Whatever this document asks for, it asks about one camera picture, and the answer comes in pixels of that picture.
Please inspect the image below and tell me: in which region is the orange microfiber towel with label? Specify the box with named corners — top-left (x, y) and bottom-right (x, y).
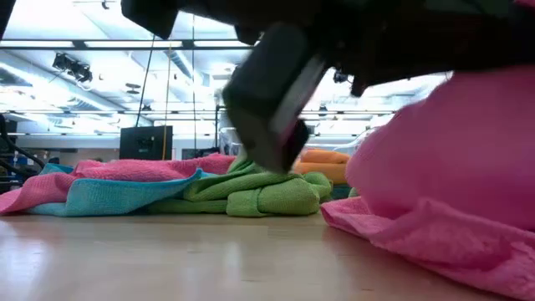
top-left (292, 148), bottom-right (351, 186)

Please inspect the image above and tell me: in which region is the blue microfiber towel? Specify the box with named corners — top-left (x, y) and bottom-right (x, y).
top-left (332, 183), bottom-right (352, 201)
top-left (27, 162), bottom-right (218, 217)

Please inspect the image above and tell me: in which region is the small green microfiber towel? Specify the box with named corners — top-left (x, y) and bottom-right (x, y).
top-left (145, 156), bottom-right (334, 218)

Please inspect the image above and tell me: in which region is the yellowish hanging rope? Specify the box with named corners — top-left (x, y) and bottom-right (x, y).
top-left (161, 43), bottom-right (173, 161)

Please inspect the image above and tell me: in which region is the pink microfiber towel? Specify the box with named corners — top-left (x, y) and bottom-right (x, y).
top-left (0, 152), bottom-right (237, 215)
top-left (320, 65), bottom-right (535, 301)

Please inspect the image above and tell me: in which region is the black ceiling fixture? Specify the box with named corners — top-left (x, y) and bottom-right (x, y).
top-left (52, 52), bottom-right (94, 84)

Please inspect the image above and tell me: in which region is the dark hanging cable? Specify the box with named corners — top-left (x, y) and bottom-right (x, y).
top-left (135, 35), bottom-right (156, 126)

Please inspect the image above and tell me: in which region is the dark background equipment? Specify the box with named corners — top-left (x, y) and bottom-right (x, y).
top-left (0, 112), bottom-right (47, 193)

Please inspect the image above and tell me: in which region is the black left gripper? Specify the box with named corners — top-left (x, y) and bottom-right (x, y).
top-left (223, 23), bottom-right (327, 173)

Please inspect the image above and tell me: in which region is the black overhead rig beam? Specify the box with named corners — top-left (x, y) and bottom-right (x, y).
top-left (0, 38), bottom-right (256, 52)

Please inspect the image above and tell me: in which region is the black monitor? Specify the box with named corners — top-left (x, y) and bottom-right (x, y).
top-left (120, 125), bottom-right (174, 161)

